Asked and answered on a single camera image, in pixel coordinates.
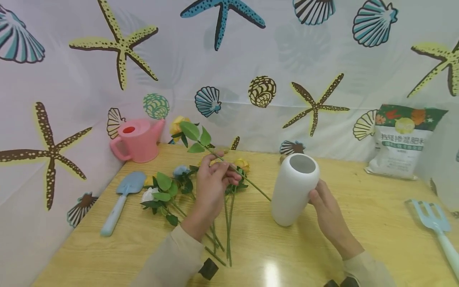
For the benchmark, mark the yellow artificial rose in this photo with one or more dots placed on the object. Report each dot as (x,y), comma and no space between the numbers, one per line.
(242,164)

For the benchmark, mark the blue artificial rose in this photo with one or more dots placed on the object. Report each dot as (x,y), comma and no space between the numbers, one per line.
(181,170)

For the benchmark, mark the small yellow rose bud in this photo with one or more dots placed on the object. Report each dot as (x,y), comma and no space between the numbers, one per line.
(148,181)

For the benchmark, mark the yellow rose with long stem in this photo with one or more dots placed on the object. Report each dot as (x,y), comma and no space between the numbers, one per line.
(190,130)

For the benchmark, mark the person's right thumb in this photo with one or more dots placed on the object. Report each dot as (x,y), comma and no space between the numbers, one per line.
(315,198)

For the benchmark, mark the person's left forearm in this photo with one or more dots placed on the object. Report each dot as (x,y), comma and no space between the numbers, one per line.
(172,259)

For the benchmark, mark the white ceramic vase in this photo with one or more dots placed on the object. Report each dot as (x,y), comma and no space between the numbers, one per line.
(290,193)

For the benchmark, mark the person's left fingers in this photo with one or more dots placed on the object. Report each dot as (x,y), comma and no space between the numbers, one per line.
(218,171)

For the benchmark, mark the light blue garden fork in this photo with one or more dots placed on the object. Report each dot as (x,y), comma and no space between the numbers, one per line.
(435,223)

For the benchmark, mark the light blue garden trowel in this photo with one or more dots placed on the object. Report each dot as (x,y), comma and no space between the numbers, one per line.
(123,191)

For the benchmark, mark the black wrist band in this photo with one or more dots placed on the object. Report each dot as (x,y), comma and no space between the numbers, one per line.
(208,269)

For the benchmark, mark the pink watering can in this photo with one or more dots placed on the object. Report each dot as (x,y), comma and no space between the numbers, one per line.
(138,141)

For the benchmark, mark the person's right forearm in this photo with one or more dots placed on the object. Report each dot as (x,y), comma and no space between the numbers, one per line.
(362,267)

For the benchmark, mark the person's right hand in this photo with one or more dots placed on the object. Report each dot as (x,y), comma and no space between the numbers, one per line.
(328,211)

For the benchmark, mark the white fertilizer bag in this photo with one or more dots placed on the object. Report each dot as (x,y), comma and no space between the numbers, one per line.
(401,147)

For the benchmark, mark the person's right fingers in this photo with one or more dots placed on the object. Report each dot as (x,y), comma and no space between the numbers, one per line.
(322,185)

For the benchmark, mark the person's left hand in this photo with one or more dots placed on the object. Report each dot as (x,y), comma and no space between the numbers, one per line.
(208,191)

